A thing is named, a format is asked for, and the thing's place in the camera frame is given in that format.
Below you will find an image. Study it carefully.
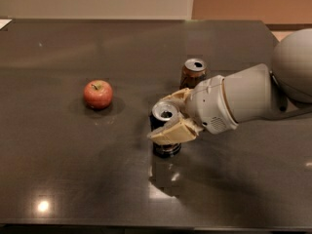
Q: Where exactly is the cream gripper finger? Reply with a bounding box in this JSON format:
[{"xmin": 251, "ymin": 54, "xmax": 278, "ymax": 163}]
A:
[
  {"xmin": 147, "ymin": 113, "xmax": 204, "ymax": 145},
  {"xmin": 161, "ymin": 88, "xmax": 192, "ymax": 109}
]

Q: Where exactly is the blue pepsi can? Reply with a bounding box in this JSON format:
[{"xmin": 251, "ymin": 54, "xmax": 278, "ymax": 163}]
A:
[{"xmin": 149, "ymin": 102, "xmax": 181, "ymax": 158}]

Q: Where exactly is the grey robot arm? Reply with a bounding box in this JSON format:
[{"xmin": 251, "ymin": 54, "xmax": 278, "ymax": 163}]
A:
[{"xmin": 148, "ymin": 29, "xmax": 312, "ymax": 145}]

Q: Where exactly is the orange brown soda can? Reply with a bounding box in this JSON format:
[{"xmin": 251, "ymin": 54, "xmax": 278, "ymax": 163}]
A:
[{"xmin": 179, "ymin": 58, "xmax": 207, "ymax": 89}]

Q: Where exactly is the red apple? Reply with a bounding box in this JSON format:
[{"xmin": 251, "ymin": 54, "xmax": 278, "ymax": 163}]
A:
[{"xmin": 83, "ymin": 80, "xmax": 113, "ymax": 109}]

